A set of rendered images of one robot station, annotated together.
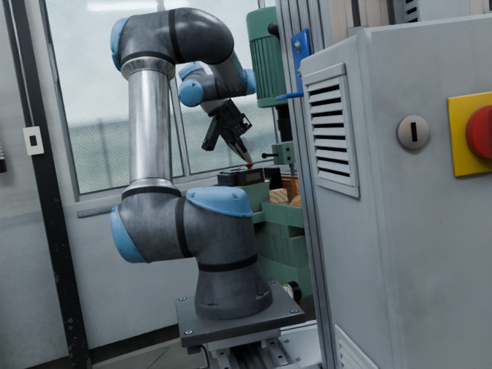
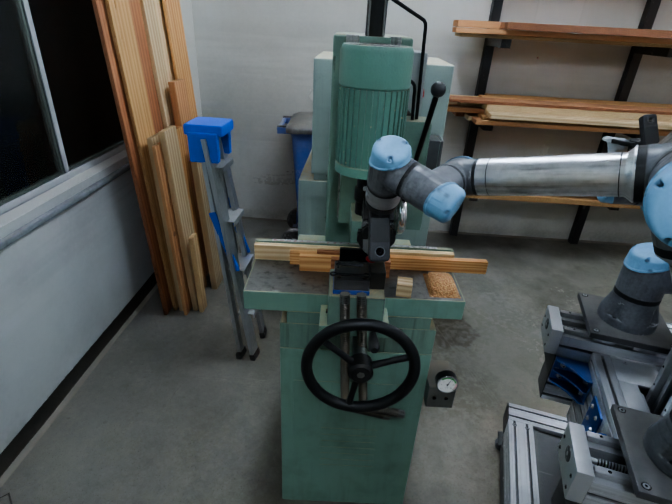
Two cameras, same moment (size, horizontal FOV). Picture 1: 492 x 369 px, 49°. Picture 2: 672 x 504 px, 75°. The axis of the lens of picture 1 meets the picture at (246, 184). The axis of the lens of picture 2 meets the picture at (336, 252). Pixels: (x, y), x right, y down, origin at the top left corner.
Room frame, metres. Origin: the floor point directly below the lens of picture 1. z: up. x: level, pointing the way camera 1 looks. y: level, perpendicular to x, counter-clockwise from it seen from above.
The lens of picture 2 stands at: (1.40, 0.90, 1.55)
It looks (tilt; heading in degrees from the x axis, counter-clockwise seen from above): 28 degrees down; 296
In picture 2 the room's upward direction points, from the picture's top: 3 degrees clockwise
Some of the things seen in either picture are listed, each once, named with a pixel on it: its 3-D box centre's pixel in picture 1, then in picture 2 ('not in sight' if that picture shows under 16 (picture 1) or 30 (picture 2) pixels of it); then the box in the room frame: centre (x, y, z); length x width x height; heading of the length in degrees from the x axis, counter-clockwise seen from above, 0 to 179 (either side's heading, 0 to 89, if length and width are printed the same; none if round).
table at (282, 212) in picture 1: (266, 206); (353, 293); (1.81, -0.06, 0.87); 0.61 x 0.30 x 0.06; 26
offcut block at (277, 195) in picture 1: (278, 195); (404, 287); (1.67, -0.10, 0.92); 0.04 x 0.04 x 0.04; 17
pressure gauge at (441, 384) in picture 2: (293, 294); (445, 382); (1.51, -0.09, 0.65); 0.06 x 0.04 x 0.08; 26
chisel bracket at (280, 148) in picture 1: (295, 154); (362, 225); (1.85, -0.18, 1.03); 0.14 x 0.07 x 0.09; 116
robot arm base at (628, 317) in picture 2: not in sight; (631, 304); (1.09, -0.43, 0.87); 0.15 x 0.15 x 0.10
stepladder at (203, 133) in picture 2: not in sight; (230, 247); (2.65, -0.52, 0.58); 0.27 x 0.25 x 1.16; 22
